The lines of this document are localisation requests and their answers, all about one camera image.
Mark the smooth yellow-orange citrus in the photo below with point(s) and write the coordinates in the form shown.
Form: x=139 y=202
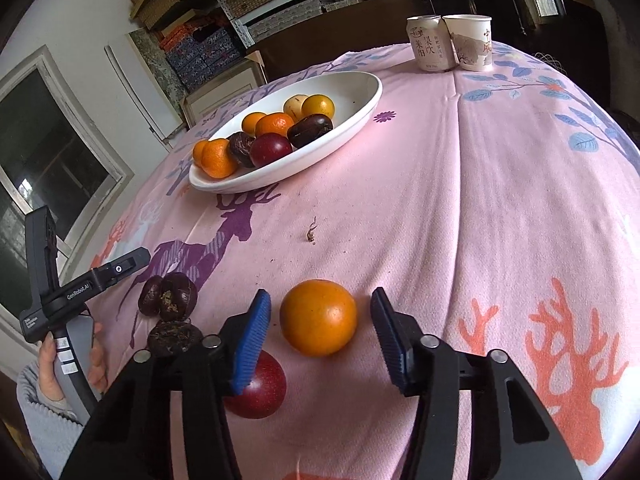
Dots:
x=318 y=317

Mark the white framed window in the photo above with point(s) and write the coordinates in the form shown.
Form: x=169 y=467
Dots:
x=50 y=155

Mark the dark water chestnut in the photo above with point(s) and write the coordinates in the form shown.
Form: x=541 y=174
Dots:
x=148 y=296
x=179 y=296
x=172 y=338

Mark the metal shelving rack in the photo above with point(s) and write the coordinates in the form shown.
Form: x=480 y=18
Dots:
x=235 y=15

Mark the greenish yellow citrus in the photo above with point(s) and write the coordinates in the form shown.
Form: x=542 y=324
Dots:
x=318 y=105

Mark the marble slab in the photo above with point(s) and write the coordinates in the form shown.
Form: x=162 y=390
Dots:
x=157 y=65

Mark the person's left forearm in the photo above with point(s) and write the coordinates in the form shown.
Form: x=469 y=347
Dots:
x=32 y=417

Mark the dark wrinkled fruit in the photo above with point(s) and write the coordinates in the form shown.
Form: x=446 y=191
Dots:
x=241 y=149

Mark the pink printed tablecloth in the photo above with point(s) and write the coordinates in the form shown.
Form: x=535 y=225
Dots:
x=450 y=210

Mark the dry stem scrap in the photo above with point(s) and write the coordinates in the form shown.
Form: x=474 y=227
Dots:
x=311 y=232

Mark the person's left hand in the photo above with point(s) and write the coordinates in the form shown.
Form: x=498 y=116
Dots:
x=47 y=362

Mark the brown wooden cabinet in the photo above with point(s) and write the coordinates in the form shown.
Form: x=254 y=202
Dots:
x=320 y=45

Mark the stack of blue patterned boxes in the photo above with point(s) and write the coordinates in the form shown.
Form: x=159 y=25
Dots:
x=200 y=55

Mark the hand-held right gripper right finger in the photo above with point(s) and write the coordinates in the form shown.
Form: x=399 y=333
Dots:
x=391 y=342

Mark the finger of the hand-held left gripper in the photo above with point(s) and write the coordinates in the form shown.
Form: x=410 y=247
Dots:
x=125 y=263

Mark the mandarin orange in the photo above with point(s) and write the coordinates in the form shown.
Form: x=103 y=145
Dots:
x=275 y=124
x=220 y=160

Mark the small orange kumquat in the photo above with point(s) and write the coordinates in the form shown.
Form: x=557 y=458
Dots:
x=199 y=153
x=251 y=122

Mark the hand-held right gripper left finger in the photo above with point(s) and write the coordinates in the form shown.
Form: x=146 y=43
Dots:
x=252 y=341

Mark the white oval plate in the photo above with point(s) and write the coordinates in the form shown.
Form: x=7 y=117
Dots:
x=345 y=105

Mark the white paper cup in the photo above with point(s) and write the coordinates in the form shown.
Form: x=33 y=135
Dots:
x=470 y=42

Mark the yellow round fruit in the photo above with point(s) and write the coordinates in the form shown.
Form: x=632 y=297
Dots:
x=295 y=105

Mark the dark elongated fruit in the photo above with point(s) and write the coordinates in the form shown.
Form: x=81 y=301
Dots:
x=310 y=131

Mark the red plum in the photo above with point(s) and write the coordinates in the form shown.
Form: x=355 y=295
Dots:
x=262 y=392
x=271 y=151

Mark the white drink can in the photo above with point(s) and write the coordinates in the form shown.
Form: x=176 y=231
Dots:
x=429 y=42

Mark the white board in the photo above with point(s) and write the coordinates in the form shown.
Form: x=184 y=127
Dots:
x=137 y=92

